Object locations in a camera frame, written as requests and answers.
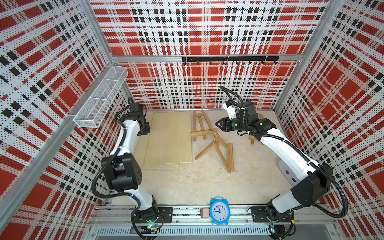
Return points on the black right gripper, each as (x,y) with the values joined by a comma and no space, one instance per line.
(224,122)

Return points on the blue alarm clock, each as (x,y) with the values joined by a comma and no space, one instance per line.
(220,211)

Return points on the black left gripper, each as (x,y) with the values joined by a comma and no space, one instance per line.
(147,129)

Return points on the black hook rail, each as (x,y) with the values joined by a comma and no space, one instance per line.
(225,59)

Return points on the white wire basket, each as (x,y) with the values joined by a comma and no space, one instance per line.
(103,93)

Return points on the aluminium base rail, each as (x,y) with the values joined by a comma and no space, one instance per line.
(183,222)

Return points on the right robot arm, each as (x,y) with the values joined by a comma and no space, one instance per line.
(310,180)

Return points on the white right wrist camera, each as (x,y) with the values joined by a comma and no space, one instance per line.
(231,109)

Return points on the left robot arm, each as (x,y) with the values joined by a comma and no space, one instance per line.
(122,171)

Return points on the small beige box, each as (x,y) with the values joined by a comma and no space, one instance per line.
(205,213)

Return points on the white purple toy device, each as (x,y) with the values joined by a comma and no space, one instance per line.
(288,173)

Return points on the plywood board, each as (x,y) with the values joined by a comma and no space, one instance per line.
(141,149)
(170,140)

